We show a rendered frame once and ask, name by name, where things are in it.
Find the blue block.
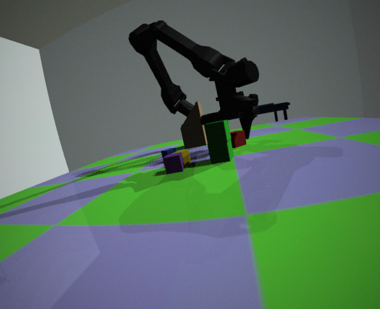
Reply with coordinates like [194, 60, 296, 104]
[161, 148, 177, 158]

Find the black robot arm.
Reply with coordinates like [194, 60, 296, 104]
[128, 21, 259, 117]

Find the red block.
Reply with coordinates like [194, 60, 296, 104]
[231, 130, 247, 147]

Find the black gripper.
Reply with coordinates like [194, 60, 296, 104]
[200, 89, 260, 140]

